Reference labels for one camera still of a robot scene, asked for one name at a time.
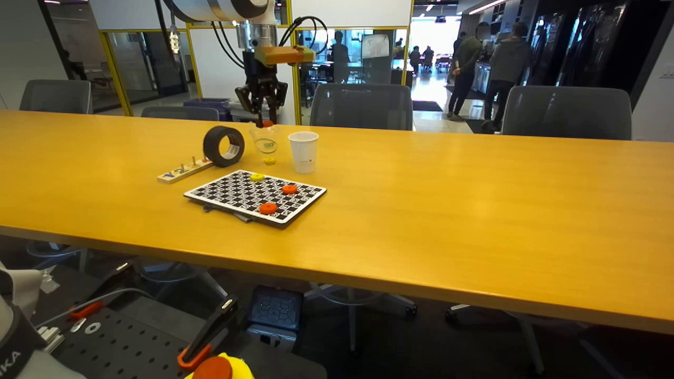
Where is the black perforated equipment plate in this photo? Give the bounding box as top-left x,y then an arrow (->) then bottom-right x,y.
38,288 -> 228,379

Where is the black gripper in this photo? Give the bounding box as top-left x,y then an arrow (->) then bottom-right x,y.
236,50 -> 288,125

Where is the yellow red emergency stop button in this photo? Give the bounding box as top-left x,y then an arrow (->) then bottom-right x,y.
185,353 -> 256,379

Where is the grey chair middle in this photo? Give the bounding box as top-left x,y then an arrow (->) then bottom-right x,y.
310,83 -> 414,130

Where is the grey chair far left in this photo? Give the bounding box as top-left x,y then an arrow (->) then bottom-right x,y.
19,80 -> 92,113

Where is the grey chair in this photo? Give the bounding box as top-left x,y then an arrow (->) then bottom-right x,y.
19,80 -> 92,113
501,87 -> 632,139
310,83 -> 414,130

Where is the clear plastic cup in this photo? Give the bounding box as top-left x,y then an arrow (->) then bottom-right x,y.
254,126 -> 278,165

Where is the black white checkered calibration board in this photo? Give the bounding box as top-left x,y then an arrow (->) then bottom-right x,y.
185,170 -> 326,225

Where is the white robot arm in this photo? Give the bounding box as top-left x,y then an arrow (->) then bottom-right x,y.
163,0 -> 286,126

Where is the wooden number puzzle board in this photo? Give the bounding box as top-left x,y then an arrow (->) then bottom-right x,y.
159,158 -> 212,182

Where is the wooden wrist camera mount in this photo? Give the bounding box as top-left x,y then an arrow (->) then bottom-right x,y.
256,46 -> 315,68

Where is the black tape roll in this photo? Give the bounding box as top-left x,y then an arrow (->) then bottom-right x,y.
202,126 -> 245,169

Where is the white paper cup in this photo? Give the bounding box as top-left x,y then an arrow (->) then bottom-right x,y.
288,130 -> 319,174

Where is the grey chair far right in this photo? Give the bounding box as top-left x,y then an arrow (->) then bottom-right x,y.
501,87 -> 632,139

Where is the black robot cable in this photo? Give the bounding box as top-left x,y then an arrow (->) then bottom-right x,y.
209,15 -> 333,71

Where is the orange handled black tool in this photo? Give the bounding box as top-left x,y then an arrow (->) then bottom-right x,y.
178,299 -> 236,372

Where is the orange ring board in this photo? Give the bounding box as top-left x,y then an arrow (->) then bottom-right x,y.
282,182 -> 300,193

